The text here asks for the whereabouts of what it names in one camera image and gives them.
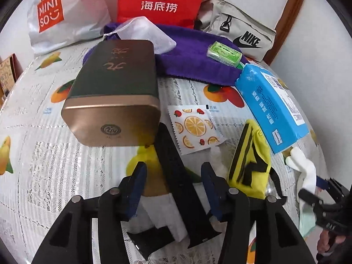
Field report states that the dark green tin box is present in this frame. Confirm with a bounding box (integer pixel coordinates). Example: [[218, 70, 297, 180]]
[[61, 40, 161, 147]]

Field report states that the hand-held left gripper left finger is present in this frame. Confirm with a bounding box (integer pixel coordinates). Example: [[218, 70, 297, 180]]
[[31, 161, 149, 264]]

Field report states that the yellow black pouch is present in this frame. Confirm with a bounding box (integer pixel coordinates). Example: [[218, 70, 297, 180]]
[[226, 119, 271, 198]]

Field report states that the brown patterned book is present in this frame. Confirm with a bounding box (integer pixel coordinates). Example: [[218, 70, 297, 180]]
[[0, 55, 20, 102]]

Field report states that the white plastic shopping bag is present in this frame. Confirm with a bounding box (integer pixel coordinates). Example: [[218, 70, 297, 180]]
[[27, 0, 112, 55]]

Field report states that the clear mesh drawstring pouch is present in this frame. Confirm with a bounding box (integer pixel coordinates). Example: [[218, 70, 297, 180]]
[[103, 16, 177, 54]]

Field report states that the person's right hand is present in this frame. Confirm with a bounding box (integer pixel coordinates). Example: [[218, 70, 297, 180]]
[[316, 229, 337, 256]]

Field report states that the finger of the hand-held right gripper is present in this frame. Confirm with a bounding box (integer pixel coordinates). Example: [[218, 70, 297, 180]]
[[298, 188, 334, 227], [316, 175, 350, 198]]

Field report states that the fruit print sachet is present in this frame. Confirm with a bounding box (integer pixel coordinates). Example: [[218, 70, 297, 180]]
[[168, 105, 226, 155]]

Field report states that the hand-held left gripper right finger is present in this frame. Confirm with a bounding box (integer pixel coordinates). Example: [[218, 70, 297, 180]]
[[200, 162, 315, 264]]

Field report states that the grey waist bag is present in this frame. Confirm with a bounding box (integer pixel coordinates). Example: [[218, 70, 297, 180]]
[[196, 0, 277, 62]]

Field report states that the green cassette print packet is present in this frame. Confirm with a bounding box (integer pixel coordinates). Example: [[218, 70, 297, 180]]
[[207, 41, 242, 67]]

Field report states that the blue tissue pack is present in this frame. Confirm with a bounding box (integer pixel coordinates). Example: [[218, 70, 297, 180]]
[[234, 64, 310, 154]]

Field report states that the red paper bag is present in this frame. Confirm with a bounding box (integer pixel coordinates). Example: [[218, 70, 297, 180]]
[[115, 0, 209, 29]]

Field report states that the brown wooden door frame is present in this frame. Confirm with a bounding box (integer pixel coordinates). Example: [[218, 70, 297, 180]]
[[265, 0, 308, 66]]

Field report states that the purple towel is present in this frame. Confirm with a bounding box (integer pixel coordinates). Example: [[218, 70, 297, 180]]
[[82, 22, 245, 87]]

